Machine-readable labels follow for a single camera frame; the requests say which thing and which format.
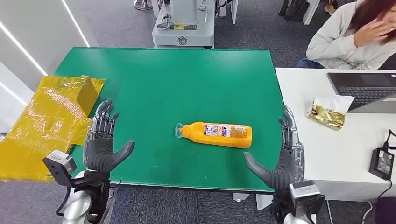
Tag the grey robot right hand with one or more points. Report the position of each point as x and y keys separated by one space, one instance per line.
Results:
x=286 y=170

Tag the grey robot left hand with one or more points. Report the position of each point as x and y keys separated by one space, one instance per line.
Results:
x=99 y=151

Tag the orange plastic bottle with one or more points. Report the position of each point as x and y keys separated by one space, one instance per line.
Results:
x=216 y=139

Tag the grey table foot plate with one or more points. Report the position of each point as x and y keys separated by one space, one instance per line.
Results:
x=239 y=197
x=263 y=201

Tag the white desk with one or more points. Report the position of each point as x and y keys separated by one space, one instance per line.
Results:
x=325 y=154

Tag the yellow taped cardboard box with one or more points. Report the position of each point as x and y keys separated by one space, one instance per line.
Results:
x=40 y=130

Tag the gold snack packet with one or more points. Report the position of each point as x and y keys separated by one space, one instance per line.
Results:
x=328 y=114

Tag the black power adapter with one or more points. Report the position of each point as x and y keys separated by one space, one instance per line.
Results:
x=382 y=162

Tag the green table mat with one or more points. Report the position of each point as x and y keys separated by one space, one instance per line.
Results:
x=185 y=86

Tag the grey laptop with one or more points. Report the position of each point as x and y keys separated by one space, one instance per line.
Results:
x=362 y=89

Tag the person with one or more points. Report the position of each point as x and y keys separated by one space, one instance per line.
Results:
x=334 y=40

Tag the grey machine base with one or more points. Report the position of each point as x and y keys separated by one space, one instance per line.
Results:
x=185 y=37

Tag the chrome stand base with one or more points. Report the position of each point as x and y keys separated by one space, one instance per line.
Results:
x=142 y=4

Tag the black shoes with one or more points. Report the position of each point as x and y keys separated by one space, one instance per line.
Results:
x=292 y=10

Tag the white furniture leg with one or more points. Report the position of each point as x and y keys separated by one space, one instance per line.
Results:
x=311 y=12

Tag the person's hand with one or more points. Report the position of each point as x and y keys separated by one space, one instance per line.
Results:
x=368 y=32

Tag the white furniture panel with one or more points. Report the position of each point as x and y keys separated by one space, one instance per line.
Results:
x=234 y=9

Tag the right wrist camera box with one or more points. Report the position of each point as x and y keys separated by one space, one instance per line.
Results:
x=304 y=194

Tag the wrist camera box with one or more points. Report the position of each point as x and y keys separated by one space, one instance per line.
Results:
x=60 y=167
x=304 y=194

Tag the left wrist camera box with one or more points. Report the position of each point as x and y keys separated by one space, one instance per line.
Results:
x=60 y=167

